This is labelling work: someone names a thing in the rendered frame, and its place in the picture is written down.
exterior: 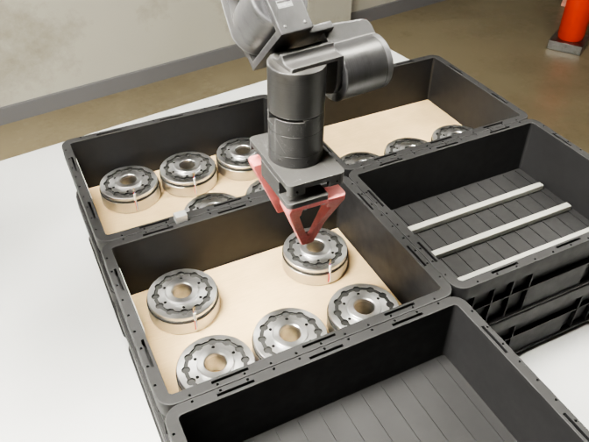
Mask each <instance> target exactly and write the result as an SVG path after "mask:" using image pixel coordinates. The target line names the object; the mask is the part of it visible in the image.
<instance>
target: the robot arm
mask: <svg viewBox="0 0 589 442"><path fill-rule="evenodd" d="M221 3H222V6H223V9H224V14H225V17H226V20H227V24H228V26H229V29H230V33H231V37H232V38H233V40H234V41H235V43H236V44H237V45H238V46H239V47H240V48H241V49H242V50H243V51H244V53H245V57H246V58H248V61H249V62H250V64H251V67H252V70H253V71H254V70H258V69H261V68H266V73H267V123H268V132H267V133H263V134H260V135H255V136H252V137H250V148H251V150H252V149H254V150H255V151H256V152H257V153H258V154H256V155H253V156H250V157H249V158H248V161H249V163H250V165H251V167H252V169H253V171H254V173H255V175H256V176H257V177H258V179H259V181H260V183H261V185H262V186H263V188H264V190H265V192H266V193H267V195H268V197H269V198H270V200H271V202H272V204H273V206H274V208H275V209H276V211H277V212H278V213H280V212H283V211H284V212H285V214H286V216H287V219H288V221H289V223H290V224H291V226H292V228H293V230H294V233H295V235H296V237H297V238H298V240H299V242H300V243H301V245H306V244H308V243H311V242H313V241H314V239H315V237H316V235H317V233H318V232H319V231H320V230H321V228H322V226H323V224H324V222H325V221H326V220H327V219H328V217H329V216H330V215H331V214H332V213H333V211H334V210H335V209H336V208H337V207H338V206H339V204H340V203H341V202H342V201H343V200H344V199H345V192H344V190H343V189H342V188H341V187H340V186H339V185H338V184H340V183H342V182H343V181H344V169H343V168H342V167H341V166H340V165H339V164H338V163H337V162H336V160H335V159H334V158H333V157H332V156H331V155H330V154H329V153H328V152H327V151H326V150H325V149H324V148H323V131H324V112H325V96H327V97H328V98H329V99H330V100H331V101H334V102H339V101H342V100H345V99H347V98H350V97H354V96H358V95H361V94H364V93H366V92H369V91H373V90H376V89H380V88H383V87H385V86H387V85H388V84H389V82H390V81H391V79H392V76H393V71H394V61H393V56H392V53H391V50H390V48H389V46H388V44H387V43H386V41H385V40H384V39H383V38H382V37H381V36H380V35H379V34H378V33H376V32H375V31H374V29H373V26H372V24H371V23H370V22H369V21H368V20H366V19H355V20H351V21H344V22H339V23H333V24H332V22H331V21H328V22H323V23H320V24H316V25H313V24H312V22H311V19H310V17H309V14H308V12H307V7H308V0H221ZM323 182H327V185H328V186H329V187H326V188H324V187H323V186H322V185H320V183H323ZM314 185H315V186H314ZM310 186H311V187H310ZM318 205H321V207H320V209H319V211H318V212H317V214H316V217H315V219H314V222H313V224H312V225H311V227H310V229H309V231H308V232H305V231H304V228H303V226H302V221H301V220H300V216H301V215H302V211H303V210H306V209H309V208H312V207H316V206H318Z"/></svg>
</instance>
